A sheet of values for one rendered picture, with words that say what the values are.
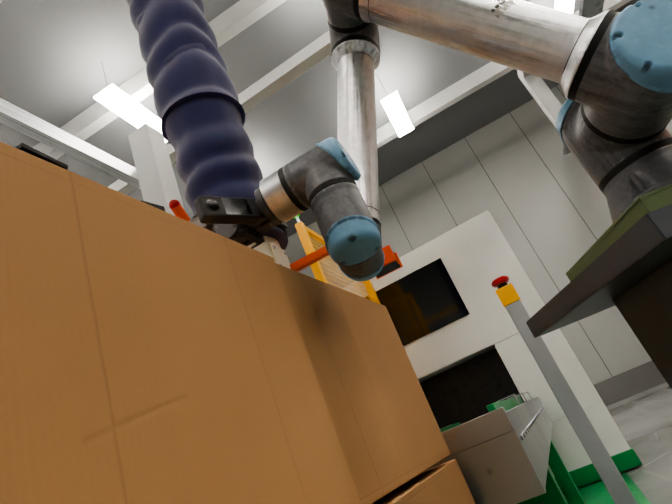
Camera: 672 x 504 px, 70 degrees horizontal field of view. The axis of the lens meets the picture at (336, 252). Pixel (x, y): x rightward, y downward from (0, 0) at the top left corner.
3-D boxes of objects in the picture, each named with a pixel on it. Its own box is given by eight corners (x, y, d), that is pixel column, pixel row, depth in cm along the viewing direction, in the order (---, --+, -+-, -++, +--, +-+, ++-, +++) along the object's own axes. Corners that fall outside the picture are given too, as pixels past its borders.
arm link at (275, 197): (287, 201, 82) (270, 158, 86) (264, 215, 84) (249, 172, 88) (311, 217, 90) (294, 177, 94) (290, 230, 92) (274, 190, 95)
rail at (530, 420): (545, 426, 321) (530, 399, 328) (553, 423, 319) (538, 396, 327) (526, 495, 118) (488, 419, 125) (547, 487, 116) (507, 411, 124)
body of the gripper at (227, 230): (242, 257, 95) (291, 227, 92) (214, 245, 88) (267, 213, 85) (231, 225, 98) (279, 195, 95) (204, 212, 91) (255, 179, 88)
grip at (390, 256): (377, 279, 142) (371, 265, 144) (403, 266, 140) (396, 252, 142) (368, 273, 135) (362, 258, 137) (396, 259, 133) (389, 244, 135)
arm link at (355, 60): (336, 38, 124) (335, 287, 98) (326, -3, 113) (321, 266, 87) (381, 31, 122) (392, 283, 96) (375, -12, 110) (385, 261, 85)
